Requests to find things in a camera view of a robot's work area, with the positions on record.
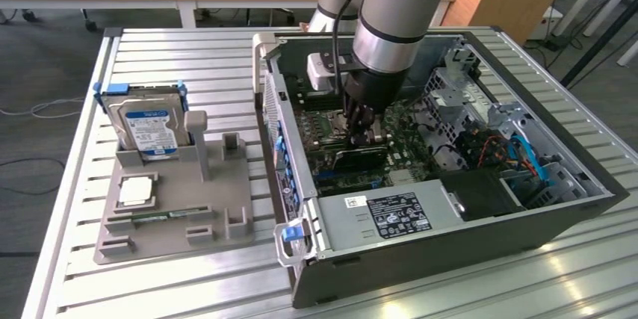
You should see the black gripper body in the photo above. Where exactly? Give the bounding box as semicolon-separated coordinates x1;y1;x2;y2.
340;64;408;111

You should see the black graphics card metal bracket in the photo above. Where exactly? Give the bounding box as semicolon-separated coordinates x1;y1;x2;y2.
303;145;388;174

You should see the green motherboard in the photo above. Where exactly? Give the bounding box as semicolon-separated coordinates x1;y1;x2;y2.
293;87;444;196

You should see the silver perforated drive cage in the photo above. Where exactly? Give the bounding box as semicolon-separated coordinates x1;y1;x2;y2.
421;66;504;148

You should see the silver chipset heatsink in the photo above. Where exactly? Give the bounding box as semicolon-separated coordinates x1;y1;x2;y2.
391;169;420;186

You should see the grey power supply unit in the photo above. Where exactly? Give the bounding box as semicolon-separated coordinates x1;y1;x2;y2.
307;179;467;253

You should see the black plastic cover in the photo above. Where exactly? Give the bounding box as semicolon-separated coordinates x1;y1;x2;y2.
440;167;528;223

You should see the blue case latch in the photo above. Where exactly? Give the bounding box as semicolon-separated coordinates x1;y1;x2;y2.
279;221;305;244

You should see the white floor device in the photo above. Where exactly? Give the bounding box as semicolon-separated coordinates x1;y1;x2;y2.
527;4;567;42

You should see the grey parts rack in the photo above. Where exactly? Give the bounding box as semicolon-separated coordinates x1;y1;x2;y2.
92;109;260;267

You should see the open black PC case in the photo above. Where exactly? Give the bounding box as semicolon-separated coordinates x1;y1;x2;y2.
251;29;630;311

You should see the hard disk in blue caddy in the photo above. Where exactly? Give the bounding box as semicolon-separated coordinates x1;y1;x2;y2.
90;80;188;163

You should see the silver disk bay with rails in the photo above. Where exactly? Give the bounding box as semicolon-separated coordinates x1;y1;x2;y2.
489;102;616;211

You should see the spare green RAM stick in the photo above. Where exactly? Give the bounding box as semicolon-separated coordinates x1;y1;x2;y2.
129;209;205;223

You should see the spare CPU silver lid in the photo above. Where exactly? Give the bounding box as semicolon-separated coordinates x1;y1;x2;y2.
117;177;153;208

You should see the metal CPU socket frame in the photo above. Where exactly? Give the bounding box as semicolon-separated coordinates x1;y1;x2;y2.
324;108;351;139

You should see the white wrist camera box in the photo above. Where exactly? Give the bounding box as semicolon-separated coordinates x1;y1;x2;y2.
305;52;349;91

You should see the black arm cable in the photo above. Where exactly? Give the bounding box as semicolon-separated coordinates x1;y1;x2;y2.
332;0;373;102

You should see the orange red wire bundle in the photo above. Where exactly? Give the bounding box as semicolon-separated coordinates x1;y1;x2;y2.
475;134;509;169

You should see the blue data wire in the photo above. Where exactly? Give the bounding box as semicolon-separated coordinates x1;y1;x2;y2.
507;131;555;188

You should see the white table frame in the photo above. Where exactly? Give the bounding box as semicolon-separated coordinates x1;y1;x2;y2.
550;0;638;68

